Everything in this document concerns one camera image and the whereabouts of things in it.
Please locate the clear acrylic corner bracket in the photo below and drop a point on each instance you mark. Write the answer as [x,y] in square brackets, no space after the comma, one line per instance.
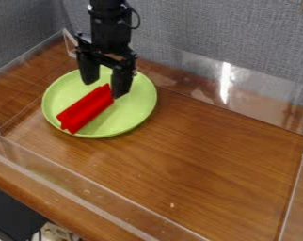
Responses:
[70,43]

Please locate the red elongated block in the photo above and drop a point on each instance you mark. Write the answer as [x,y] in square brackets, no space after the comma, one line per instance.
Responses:
[80,113]

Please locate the clear acrylic enclosure wall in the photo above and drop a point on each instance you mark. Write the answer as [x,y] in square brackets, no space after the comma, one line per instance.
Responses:
[209,171]

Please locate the green round plate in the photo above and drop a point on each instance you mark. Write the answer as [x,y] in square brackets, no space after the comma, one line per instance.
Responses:
[122,116]

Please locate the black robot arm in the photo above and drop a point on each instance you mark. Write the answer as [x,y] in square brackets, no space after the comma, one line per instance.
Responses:
[110,9]

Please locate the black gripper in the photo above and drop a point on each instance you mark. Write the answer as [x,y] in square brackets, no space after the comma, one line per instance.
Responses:
[105,47]

